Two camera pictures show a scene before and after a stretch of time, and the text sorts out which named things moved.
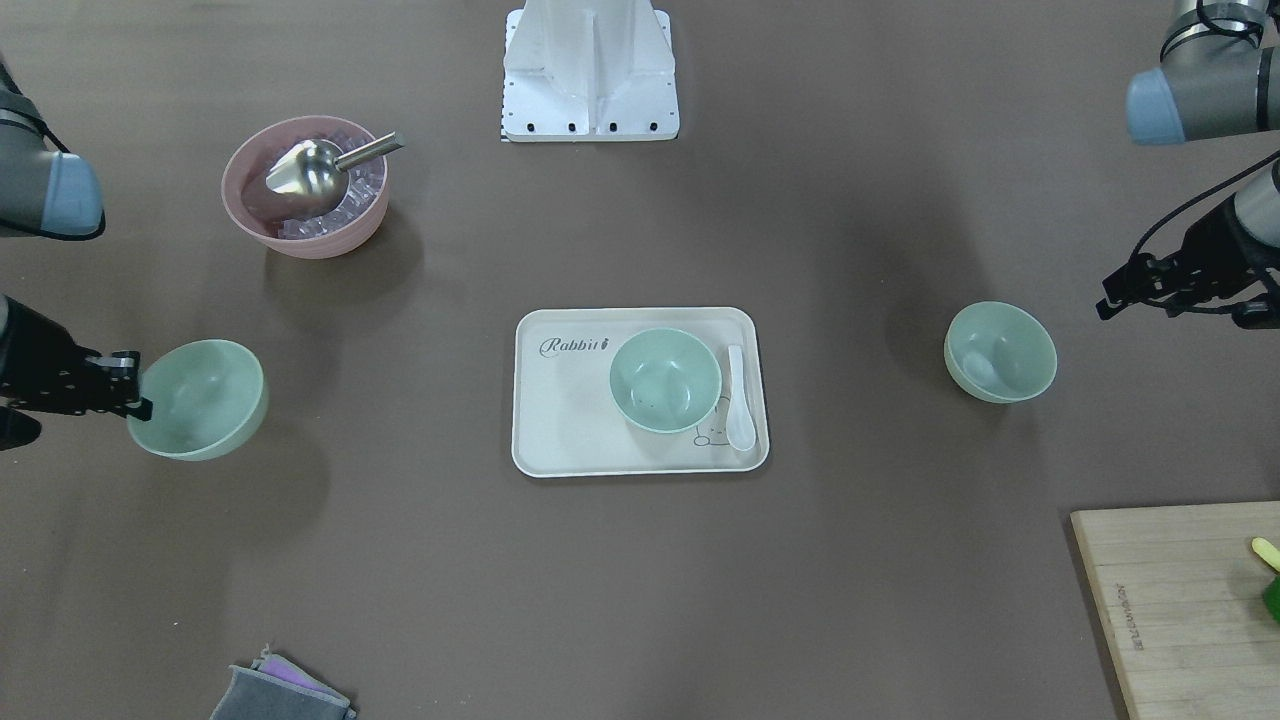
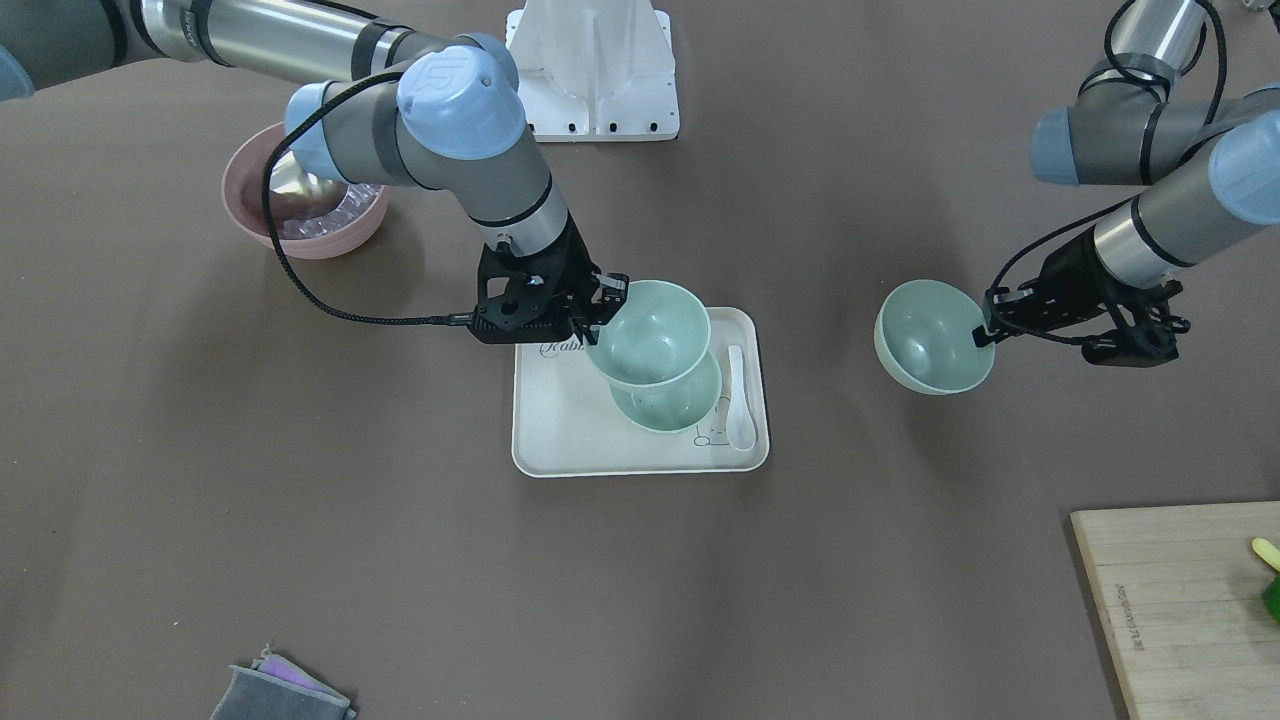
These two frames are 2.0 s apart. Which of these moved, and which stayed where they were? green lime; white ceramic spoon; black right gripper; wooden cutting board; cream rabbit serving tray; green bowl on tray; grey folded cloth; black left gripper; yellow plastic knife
Moved: black right gripper; black left gripper
Stayed: grey folded cloth; white ceramic spoon; wooden cutting board; yellow plastic knife; green bowl on tray; green lime; cream rabbit serving tray
